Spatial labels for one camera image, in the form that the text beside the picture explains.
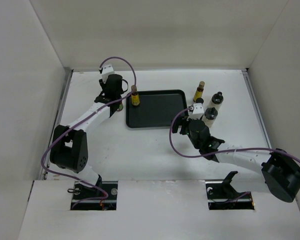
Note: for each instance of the green label sauce bottle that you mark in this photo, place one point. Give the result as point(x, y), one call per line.
point(120, 108)

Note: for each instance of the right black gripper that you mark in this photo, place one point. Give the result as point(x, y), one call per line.
point(181, 120)

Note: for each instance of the black plastic tray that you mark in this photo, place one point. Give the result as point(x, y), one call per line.
point(157, 108)

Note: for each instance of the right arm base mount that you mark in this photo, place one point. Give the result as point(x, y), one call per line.
point(222, 196)

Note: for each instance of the white pepper grinder jar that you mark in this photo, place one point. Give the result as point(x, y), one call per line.
point(217, 100)

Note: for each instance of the black label spice jar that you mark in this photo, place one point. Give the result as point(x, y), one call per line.
point(199, 101)

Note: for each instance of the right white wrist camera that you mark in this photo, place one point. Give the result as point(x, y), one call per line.
point(196, 111)

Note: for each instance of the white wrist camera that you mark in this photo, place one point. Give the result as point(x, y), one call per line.
point(196, 111)
point(105, 71)

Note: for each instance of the clear salt grinder jar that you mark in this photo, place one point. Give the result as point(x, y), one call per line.
point(210, 116)

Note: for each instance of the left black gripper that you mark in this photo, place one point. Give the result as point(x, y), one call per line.
point(103, 84)

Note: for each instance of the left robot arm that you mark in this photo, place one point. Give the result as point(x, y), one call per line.
point(69, 148)

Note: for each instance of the yellow label oil bottle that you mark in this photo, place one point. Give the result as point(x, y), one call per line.
point(199, 91)
point(135, 99)

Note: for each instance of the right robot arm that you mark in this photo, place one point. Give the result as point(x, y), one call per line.
point(279, 169)

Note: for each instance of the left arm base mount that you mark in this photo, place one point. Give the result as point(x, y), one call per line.
point(86, 198)

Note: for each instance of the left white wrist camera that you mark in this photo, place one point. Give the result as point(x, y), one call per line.
point(105, 71)

